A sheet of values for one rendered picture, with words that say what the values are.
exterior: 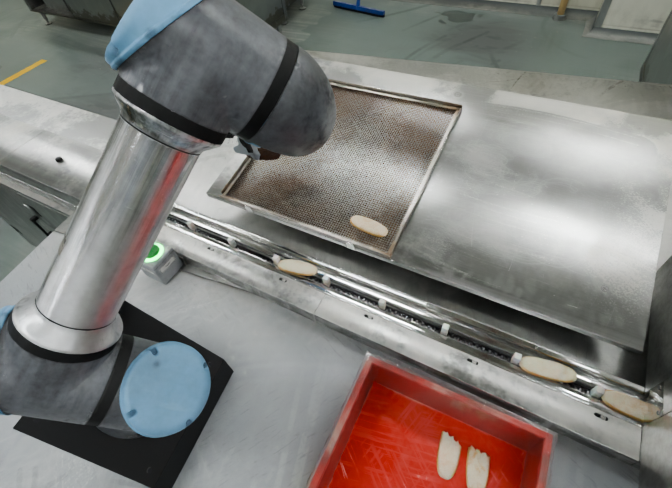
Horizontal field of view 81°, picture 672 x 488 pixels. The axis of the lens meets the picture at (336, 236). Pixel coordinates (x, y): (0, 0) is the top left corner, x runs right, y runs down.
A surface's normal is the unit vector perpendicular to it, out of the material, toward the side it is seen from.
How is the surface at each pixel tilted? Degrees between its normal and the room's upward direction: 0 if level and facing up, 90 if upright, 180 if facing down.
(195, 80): 72
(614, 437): 0
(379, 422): 0
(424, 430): 0
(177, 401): 52
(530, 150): 10
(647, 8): 90
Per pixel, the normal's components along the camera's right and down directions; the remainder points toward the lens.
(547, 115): -0.18, -0.50
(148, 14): 0.27, 0.39
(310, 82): 0.68, 0.01
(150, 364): 0.69, -0.25
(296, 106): 0.50, 0.47
